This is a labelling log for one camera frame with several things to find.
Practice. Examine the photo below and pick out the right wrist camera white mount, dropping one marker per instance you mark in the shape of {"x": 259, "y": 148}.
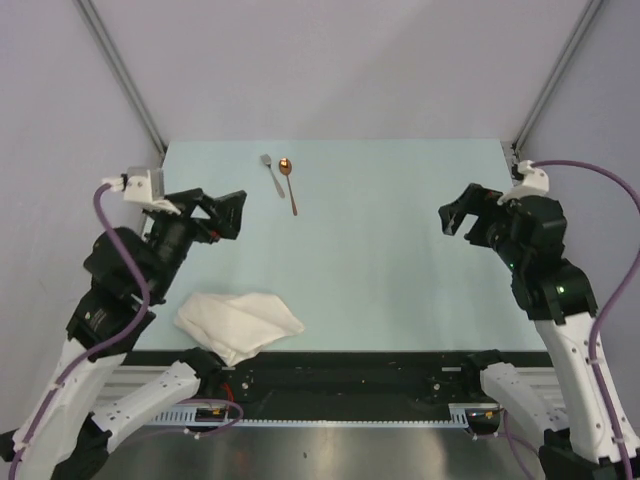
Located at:
{"x": 530, "y": 181}

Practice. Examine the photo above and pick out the white cloth napkin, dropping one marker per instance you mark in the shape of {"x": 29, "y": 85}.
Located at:
{"x": 236, "y": 327}

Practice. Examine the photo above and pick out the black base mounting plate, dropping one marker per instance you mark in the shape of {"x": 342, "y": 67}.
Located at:
{"x": 424, "y": 376}

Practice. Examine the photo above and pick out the aluminium frame post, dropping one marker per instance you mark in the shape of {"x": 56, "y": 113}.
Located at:
{"x": 105, "y": 43}
{"x": 586, "y": 20}

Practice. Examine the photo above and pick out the left aluminium frame post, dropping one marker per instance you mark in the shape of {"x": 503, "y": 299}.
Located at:
{"x": 105, "y": 43}

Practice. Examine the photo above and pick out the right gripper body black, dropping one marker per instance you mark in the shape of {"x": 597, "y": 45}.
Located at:
{"x": 485, "y": 206}

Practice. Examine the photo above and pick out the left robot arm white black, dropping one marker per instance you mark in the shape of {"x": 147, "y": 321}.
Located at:
{"x": 68, "y": 436}

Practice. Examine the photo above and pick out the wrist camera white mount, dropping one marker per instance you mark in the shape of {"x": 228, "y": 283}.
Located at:
{"x": 530, "y": 181}
{"x": 143, "y": 187}

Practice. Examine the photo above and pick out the copper spoon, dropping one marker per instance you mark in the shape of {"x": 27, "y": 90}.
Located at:
{"x": 285, "y": 167}

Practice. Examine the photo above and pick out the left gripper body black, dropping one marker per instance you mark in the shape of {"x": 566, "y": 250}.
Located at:
{"x": 177, "y": 232}

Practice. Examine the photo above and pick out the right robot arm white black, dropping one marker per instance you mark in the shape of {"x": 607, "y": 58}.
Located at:
{"x": 589, "y": 437}

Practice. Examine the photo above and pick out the white slotted cable duct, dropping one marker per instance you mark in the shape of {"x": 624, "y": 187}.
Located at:
{"x": 451, "y": 416}

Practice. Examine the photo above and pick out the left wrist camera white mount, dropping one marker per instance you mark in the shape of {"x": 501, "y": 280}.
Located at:
{"x": 143, "y": 187}

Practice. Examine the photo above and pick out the silver fork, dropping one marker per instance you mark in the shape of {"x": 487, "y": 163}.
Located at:
{"x": 267, "y": 162}

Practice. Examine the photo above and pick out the right aluminium frame post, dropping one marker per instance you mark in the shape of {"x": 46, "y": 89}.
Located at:
{"x": 586, "y": 20}

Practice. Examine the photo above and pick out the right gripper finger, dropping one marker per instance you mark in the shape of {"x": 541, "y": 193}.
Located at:
{"x": 477, "y": 235}
{"x": 452, "y": 215}

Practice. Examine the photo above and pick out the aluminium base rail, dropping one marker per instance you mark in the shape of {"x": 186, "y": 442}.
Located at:
{"x": 125, "y": 380}

